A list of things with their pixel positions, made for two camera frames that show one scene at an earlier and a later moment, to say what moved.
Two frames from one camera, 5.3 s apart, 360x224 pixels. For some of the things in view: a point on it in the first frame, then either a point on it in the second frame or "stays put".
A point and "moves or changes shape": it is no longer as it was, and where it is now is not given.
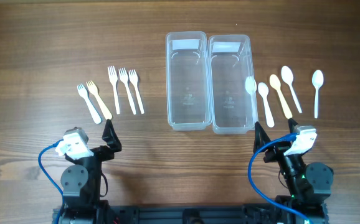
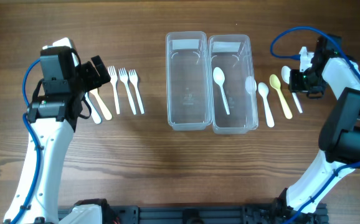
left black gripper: x=100 y=150 → x=90 y=74
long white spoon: x=287 y=75 stays put
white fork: x=124 y=78 stays put
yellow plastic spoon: x=275 y=82 stays put
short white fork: x=83 y=92 stays put
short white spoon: x=263 y=90 stays put
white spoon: x=317 y=79 moves or changes shape
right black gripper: x=277 y=153 → x=300 y=86
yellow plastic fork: x=93 y=89 stays put
